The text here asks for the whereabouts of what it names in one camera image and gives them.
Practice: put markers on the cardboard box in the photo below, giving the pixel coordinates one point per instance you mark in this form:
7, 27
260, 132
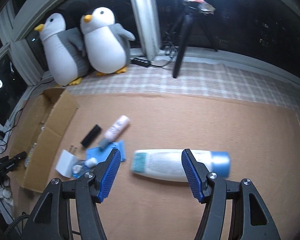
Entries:
41, 130

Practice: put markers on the large plush penguin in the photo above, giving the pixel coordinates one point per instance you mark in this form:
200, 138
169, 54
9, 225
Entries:
64, 50

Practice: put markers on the small blue sanitizer bottle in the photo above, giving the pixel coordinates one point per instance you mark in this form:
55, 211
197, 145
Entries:
81, 166

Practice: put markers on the black cylindrical tube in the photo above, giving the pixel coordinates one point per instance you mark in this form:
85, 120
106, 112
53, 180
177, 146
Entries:
91, 136

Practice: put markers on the small plush penguin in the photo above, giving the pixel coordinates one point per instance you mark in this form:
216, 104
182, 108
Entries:
107, 43

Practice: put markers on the white wall charger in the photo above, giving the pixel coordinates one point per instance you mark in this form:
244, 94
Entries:
66, 162

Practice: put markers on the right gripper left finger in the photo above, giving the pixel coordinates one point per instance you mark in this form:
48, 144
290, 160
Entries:
50, 218

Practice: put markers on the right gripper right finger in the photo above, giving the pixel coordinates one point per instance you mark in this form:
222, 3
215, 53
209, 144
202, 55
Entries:
250, 217

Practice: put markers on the white gloved left hand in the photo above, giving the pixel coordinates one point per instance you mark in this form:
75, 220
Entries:
6, 201

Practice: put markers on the black usb hub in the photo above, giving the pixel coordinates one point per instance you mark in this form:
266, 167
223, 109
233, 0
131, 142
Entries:
140, 62

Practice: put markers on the white lotion bottle blue cap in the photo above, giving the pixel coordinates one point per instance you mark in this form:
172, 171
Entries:
165, 164

